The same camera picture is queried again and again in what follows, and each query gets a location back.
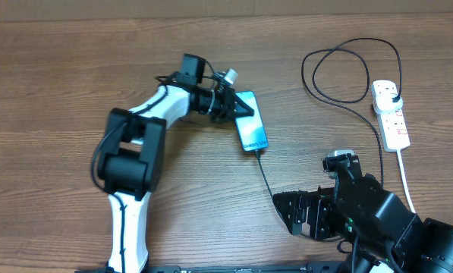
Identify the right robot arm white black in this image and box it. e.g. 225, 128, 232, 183
273, 173, 453, 272

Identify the black USB-C charger cable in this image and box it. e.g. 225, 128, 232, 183
253, 37, 404, 243

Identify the white charger plug adapter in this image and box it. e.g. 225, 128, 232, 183
373, 93, 404, 115

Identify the blue Galaxy smartphone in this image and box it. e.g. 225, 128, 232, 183
235, 91, 269, 152

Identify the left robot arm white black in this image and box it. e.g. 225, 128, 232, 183
90, 54, 254, 272

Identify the white power strip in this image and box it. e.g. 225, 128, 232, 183
370, 80, 411, 152

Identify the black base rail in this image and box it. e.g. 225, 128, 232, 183
74, 260, 348, 273

